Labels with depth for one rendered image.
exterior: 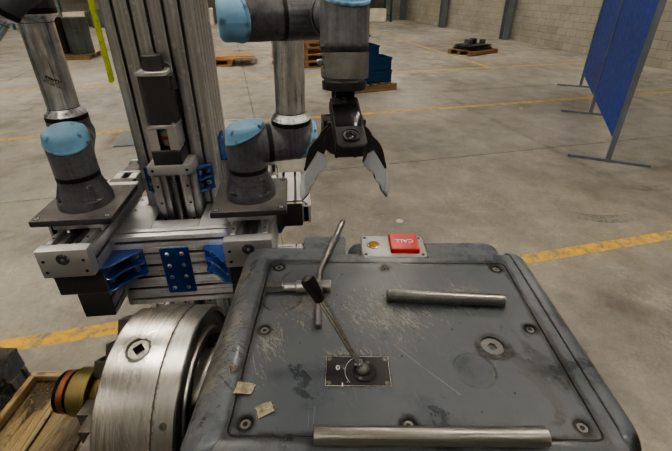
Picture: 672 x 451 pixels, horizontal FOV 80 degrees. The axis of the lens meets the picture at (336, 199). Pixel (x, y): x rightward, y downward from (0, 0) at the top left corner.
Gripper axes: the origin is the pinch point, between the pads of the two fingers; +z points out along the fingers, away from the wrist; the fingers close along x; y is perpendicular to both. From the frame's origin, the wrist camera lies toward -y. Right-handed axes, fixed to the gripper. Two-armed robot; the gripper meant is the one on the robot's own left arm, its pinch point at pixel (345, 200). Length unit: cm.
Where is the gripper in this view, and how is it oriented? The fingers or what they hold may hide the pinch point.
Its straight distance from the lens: 69.4
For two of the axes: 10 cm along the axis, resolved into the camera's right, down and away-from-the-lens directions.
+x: -10.0, 0.4, -0.9
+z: 0.0, 9.2, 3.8
